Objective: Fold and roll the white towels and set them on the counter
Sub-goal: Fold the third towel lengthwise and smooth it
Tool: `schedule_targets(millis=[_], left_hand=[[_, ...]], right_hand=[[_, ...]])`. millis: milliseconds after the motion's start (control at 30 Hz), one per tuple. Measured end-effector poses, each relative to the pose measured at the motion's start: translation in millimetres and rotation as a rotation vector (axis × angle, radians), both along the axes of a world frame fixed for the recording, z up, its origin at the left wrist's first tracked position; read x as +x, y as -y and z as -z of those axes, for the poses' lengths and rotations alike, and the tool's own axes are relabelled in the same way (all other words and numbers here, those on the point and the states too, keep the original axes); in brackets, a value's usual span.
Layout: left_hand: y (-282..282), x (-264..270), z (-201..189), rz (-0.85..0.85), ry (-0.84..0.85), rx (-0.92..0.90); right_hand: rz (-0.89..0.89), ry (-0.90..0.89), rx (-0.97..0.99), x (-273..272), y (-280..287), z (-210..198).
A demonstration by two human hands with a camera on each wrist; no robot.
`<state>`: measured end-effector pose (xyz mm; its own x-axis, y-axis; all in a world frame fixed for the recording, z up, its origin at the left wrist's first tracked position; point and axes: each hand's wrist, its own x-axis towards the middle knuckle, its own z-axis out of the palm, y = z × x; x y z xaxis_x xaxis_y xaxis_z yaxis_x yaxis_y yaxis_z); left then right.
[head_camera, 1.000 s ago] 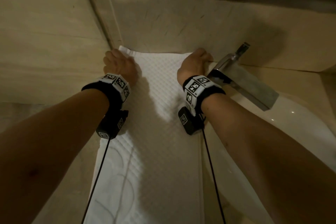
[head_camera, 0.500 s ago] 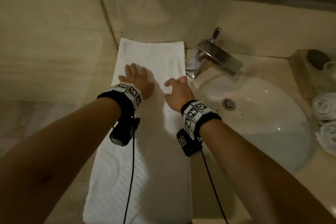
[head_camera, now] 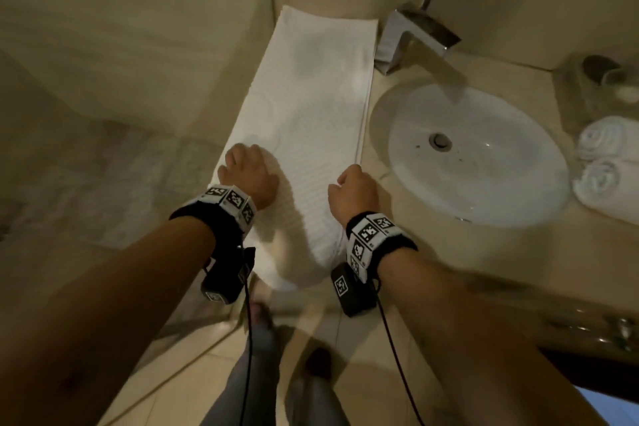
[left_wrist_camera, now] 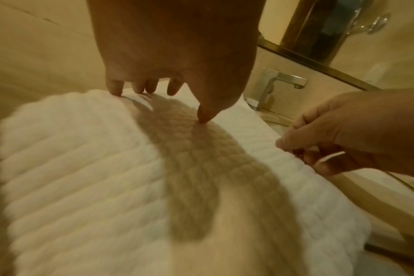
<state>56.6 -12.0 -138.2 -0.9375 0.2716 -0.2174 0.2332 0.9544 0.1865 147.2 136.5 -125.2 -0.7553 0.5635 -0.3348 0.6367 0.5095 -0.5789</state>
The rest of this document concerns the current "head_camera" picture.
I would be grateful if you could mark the person's right hand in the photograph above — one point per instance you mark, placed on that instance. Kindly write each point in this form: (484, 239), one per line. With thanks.
(357, 196)

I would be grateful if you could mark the person's left hand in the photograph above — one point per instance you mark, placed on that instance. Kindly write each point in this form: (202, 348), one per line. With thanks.
(252, 176)

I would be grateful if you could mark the large white towel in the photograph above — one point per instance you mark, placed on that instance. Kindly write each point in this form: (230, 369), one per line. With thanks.
(309, 106)

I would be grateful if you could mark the small white towel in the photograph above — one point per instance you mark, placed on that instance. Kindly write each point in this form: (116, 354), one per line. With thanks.
(609, 188)

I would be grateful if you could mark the white waffle towel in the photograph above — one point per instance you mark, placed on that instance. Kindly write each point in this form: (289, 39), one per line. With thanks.
(609, 138)

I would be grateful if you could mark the person's right forearm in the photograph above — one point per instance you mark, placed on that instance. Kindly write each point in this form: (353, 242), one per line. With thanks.
(474, 341)

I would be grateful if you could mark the person's left forearm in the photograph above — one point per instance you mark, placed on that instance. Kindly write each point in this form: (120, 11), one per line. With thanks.
(100, 316)

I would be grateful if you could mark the person's brown shoe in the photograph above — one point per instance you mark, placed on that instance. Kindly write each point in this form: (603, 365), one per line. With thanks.
(262, 316)
(318, 363)

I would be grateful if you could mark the person's grey trousers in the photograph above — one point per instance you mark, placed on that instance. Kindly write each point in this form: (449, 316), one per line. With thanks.
(259, 381)

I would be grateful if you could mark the right marker wrist band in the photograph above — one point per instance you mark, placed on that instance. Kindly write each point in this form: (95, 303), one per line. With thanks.
(379, 241)

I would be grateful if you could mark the marker wrist band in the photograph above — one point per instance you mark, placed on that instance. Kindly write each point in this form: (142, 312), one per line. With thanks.
(379, 241)
(214, 211)

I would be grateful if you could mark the left marker wrist band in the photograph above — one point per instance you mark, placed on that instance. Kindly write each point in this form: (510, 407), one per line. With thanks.
(214, 211)

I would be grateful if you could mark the chrome sink drain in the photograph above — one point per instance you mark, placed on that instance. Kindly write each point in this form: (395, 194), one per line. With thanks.
(440, 141)

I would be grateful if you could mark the white sink basin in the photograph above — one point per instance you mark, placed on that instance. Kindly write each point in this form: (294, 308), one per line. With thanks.
(489, 176)

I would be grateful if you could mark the chrome faucet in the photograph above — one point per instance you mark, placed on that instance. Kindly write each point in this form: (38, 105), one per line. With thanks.
(414, 31)

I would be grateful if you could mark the clear glass tray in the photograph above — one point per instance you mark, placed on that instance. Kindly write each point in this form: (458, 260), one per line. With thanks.
(571, 101)

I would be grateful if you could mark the small dark soap dish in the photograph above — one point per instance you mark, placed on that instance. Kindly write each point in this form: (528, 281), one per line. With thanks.
(599, 66)

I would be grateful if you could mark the pale blue panel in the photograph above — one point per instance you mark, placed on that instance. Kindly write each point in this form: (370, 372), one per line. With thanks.
(614, 408)

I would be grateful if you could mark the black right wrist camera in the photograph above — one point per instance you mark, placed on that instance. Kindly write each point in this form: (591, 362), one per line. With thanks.
(352, 291)

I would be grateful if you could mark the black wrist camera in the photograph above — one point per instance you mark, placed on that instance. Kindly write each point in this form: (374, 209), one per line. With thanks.
(224, 278)
(352, 291)

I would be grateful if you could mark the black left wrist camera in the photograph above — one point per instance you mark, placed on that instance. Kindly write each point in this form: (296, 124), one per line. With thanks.
(224, 278)

